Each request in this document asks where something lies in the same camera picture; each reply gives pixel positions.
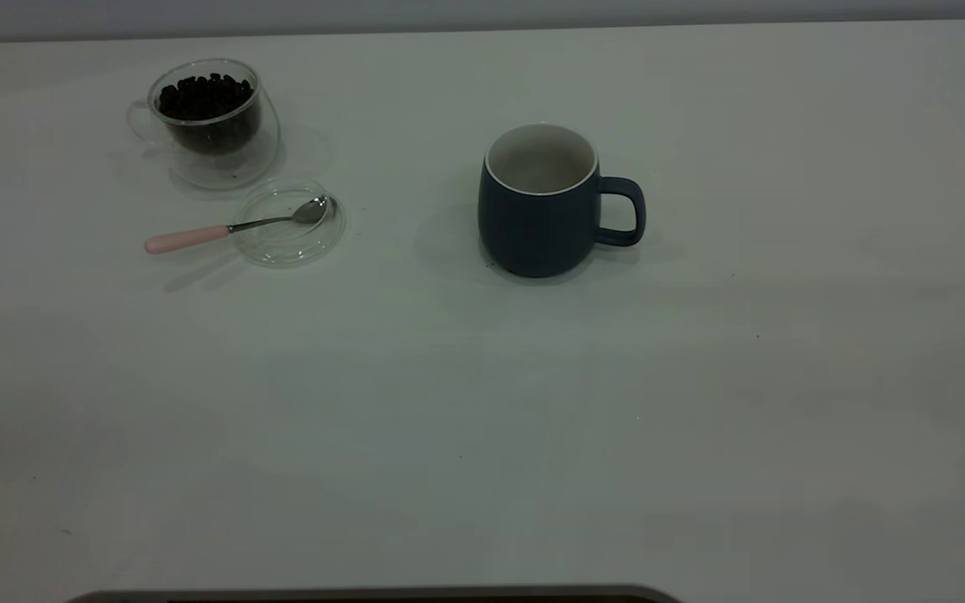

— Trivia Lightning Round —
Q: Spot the dark blue-grey ceramic mug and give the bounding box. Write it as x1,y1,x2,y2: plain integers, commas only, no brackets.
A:
477,123,647,278

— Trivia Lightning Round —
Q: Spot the pink-handled metal spoon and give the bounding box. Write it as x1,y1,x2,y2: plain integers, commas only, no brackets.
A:
144,195,331,255

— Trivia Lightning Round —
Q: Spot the clear round glass lid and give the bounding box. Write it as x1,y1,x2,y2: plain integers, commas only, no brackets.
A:
234,178,347,268

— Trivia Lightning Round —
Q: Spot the dark coffee beans heap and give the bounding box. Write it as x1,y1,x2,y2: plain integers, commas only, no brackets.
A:
157,74,261,155

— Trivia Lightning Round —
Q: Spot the clear double-wall glass cup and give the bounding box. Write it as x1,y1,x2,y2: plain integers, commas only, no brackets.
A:
126,57,281,190

